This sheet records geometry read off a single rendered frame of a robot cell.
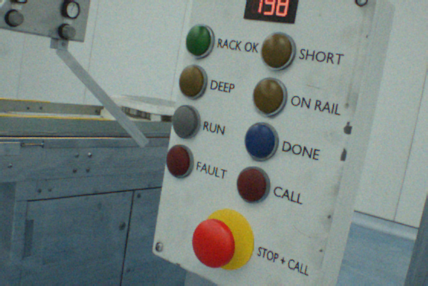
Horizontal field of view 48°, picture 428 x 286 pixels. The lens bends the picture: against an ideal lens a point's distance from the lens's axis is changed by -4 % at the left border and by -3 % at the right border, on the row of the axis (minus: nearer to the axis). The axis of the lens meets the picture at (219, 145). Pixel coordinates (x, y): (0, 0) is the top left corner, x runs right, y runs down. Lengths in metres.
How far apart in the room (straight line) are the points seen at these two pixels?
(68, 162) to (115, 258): 0.40
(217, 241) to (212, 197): 0.05
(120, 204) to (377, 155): 3.06
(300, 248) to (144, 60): 4.89
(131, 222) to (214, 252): 1.08
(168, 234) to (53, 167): 0.73
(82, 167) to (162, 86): 3.88
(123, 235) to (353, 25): 1.18
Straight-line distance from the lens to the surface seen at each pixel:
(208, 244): 0.40
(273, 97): 0.38
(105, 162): 1.26
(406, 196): 4.19
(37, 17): 1.05
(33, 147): 1.13
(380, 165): 4.20
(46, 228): 1.28
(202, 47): 0.43
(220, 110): 0.42
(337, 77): 0.37
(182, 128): 0.43
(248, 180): 0.39
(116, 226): 1.43
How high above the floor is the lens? 1.00
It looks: 8 degrees down
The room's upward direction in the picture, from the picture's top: 10 degrees clockwise
